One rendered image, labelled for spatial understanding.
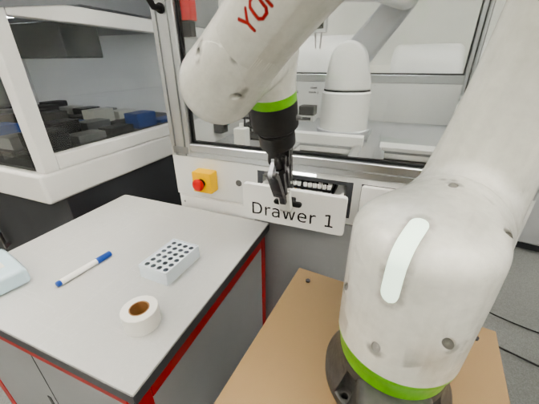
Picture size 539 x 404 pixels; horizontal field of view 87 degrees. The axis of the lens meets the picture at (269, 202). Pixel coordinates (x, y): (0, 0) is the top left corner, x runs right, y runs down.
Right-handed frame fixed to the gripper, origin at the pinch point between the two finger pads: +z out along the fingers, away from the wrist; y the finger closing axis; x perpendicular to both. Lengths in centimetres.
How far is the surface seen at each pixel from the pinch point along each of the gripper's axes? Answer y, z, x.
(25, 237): 15, 36, -121
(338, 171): -16.1, 2.0, 10.0
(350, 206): -12.9, 11.8, 14.7
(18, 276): 37, 1, -53
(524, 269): -100, 134, 120
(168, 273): 24.4, 5.2, -21.0
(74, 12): -33, -37, -80
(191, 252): 16.4, 7.8, -20.7
